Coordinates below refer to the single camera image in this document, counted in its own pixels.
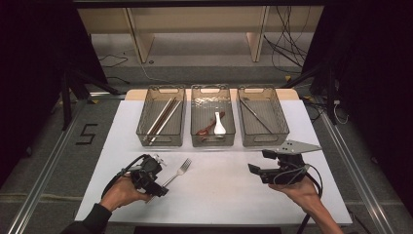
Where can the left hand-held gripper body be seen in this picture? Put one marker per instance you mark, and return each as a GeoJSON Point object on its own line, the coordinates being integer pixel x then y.
{"type": "Point", "coordinates": [147, 170]}

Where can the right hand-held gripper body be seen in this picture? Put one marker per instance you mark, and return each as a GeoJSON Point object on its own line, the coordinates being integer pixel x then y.
{"type": "Point", "coordinates": [285, 175]}

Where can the metal fork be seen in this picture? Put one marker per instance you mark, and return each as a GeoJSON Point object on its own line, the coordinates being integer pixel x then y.
{"type": "Point", "coordinates": [183, 165]}

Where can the metal knife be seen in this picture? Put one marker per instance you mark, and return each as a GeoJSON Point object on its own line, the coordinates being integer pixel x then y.
{"type": "Point", "coordinates": [256, 116]}

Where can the smoky clear plastic bin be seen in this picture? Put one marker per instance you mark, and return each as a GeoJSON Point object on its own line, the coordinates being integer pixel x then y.
{"type": "Point", "coordinates": [142, 113]}
{"type": "Point", "coordinates": [207, 104]}
{"type": "Point", "coordinates": [276, 110]}

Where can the white ceramic spoon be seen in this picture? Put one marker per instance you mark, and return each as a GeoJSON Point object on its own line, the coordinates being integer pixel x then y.
{"type": "Point", "coordinates": [219, 129]}

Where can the white chopstick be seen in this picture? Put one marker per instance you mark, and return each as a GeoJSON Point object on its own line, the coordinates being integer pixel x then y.
{"type": "Point", "coordinates": [169, 117]}
{"type": "Point", "coordinates": [159, 117]}

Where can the brown wooden chopstick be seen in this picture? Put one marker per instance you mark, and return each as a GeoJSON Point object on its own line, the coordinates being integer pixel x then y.
{"type": "Point", "coordinates": [163, 117]}
{"type": "Point", "coordinates": [166, 117]}

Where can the brown wooden spoon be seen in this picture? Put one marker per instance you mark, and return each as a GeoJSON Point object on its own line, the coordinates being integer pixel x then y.
{"type": "Point", "coordinates": [204, 132]}

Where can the person's right hand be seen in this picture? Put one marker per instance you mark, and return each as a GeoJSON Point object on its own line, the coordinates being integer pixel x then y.
{"type": "Point", "coordinates": [302, 195]}

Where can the person's left hand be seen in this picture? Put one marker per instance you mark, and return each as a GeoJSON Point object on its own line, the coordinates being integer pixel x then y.
{"type": "Point", "coordinates": [121, 195]}

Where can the white table cover sheet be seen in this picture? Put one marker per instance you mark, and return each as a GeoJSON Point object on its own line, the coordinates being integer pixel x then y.
{"type": "Point", "coordinates": [211, 195]}

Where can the black metal stand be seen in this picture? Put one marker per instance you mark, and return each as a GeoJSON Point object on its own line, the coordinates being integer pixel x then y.
{"type": "Point", "coordinates": [330, 97]}

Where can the black tripod stand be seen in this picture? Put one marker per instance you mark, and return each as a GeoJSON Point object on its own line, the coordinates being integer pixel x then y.
{"type": "Point", "coordinates": [66, 97]}

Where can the black curtain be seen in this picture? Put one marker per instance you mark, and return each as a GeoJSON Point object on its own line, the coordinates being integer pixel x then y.
{"type": "Point", "coordinates": [373, 65]}
{"type": "Point", "coordinates": [32, 65]}

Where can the aluminium floor rail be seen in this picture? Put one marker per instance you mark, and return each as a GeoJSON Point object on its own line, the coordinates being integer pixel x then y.
{"type": "Point", "coordinates": [107, 95]}
{"type": "Point", "coordinates": [41, 182]}
{"type": "Point", "coordinates": [360, 183]}

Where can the black frame bar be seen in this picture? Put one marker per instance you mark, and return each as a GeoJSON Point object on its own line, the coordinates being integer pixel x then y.
{"type": "Point", "coordinates": [195, 3]}

